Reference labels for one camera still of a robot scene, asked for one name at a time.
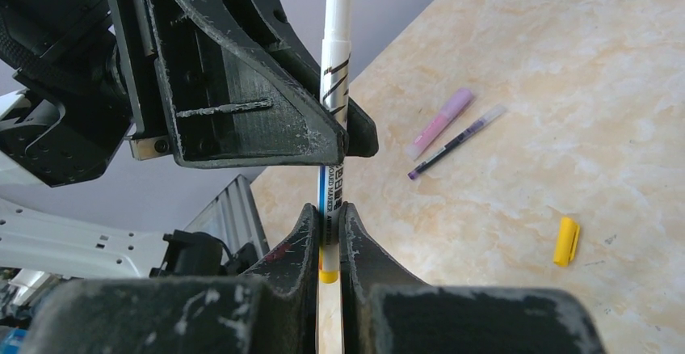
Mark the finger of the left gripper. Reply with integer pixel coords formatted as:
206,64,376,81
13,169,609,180
208,0,380,158
108,0,348,169

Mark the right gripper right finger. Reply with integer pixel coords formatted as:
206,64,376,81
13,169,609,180
339,203,605,353

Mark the yellow pen cap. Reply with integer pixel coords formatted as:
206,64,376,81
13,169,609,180
553,217,580,267

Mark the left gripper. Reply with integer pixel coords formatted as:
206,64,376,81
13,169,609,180
1,0,132,187

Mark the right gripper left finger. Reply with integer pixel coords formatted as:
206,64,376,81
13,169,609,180
21,204,319,353

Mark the white yellow marker pen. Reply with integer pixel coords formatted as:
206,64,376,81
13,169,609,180
317,0,351,284

